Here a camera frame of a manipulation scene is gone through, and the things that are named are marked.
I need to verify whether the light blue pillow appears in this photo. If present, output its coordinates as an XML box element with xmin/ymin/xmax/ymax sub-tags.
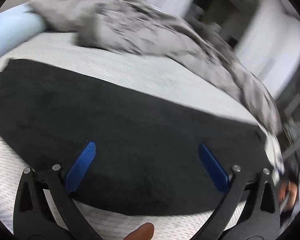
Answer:
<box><xmin>0</xmin><ymin>3</ymin><xmax>46</xmax><ymax>57</ymax></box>

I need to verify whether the white honeycomb mattress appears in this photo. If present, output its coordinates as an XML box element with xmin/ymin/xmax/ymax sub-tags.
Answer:
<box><xmin>0</xmin><ymin>33</ymin><xmax>280</xmax><ymax>239</ymax></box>

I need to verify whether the person's right hand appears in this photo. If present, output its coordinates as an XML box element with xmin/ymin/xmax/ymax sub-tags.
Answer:
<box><xmin>278</xmin><ymin>181</ymin><xmax>298</xmax><ymax>211</ymax></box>

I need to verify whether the white curtain right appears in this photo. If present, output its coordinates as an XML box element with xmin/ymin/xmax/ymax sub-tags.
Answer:
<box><xmin>235</xmin><ymin>0</ymin><xmax>300</xmax><ymax>99</ymax></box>

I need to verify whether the person's left hand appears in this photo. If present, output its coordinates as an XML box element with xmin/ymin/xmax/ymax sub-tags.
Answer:
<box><xmin>123</xmin><ymin>223</ymin><xmax>154</xmax><ymax>240</ymax></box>

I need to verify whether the grey crumpled duvet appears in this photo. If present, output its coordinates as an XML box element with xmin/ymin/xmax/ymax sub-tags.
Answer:
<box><xmin>28</xmin><ymin>0</ymin><xmax>285</xmax><ymax>140</ymax></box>

